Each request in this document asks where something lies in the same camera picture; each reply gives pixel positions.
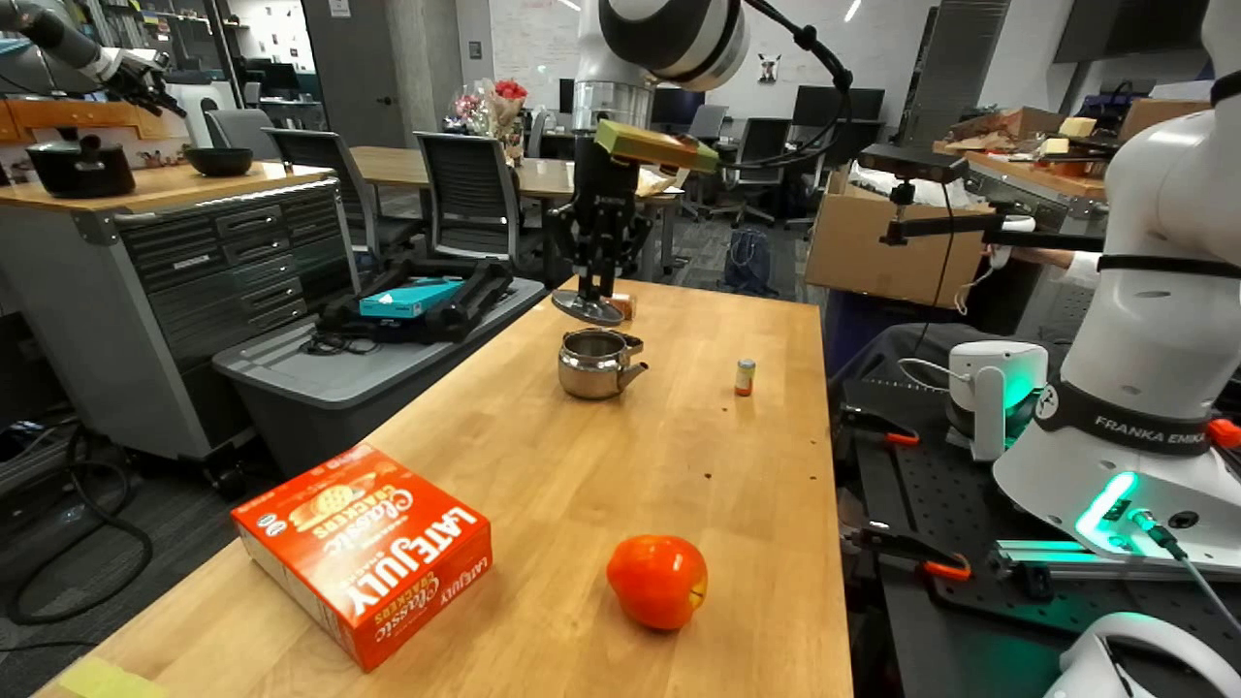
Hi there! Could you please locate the black bowl on cabinet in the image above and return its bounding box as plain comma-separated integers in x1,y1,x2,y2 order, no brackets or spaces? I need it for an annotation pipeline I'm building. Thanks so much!
183,146,251,179

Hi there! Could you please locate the orange handled clamp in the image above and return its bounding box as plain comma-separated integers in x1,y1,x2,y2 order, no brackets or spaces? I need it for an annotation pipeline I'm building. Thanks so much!
861,519,973,585

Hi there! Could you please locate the grey storage bin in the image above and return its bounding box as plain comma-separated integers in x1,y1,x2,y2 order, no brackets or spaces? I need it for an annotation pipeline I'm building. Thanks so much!
213,280,543,473

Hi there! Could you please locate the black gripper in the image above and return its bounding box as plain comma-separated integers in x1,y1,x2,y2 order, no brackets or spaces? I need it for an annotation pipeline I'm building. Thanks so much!
565,140,647,302

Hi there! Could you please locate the grey drawer cabinet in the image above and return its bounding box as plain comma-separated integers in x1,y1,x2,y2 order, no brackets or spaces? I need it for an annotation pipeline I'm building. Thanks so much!
0,161,359,460

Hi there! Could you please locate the white robot base controller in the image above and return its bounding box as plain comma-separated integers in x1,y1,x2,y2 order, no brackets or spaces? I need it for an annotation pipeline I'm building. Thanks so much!
947,339,1049,460

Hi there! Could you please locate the orange cracker box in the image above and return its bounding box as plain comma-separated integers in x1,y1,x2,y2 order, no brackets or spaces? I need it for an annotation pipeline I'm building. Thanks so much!
232,447,492,670

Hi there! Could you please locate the teal and black bag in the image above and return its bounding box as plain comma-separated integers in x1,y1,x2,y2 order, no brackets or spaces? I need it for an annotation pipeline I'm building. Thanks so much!
316,262,512,349

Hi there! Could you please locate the silver metal kettle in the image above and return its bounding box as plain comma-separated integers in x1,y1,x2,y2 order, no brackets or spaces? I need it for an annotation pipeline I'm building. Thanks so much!
560,330,647,398

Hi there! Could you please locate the orange toy tomato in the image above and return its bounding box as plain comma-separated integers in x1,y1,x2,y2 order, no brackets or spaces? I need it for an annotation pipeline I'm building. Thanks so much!
607,533,712,630

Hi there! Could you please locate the silver kettle lid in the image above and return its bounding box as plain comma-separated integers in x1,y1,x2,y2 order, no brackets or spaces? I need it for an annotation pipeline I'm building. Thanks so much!
553,292,629,324

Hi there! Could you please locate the grey office chair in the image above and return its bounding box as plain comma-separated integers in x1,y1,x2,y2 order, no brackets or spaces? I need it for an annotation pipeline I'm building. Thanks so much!
418,131,520,259

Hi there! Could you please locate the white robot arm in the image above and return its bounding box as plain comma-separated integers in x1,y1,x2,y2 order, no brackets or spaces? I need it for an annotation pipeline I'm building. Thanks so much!
992,0,1241,570

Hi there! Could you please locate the cardboard box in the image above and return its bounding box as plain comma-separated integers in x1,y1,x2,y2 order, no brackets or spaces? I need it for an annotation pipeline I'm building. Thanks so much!
807,184,984,308

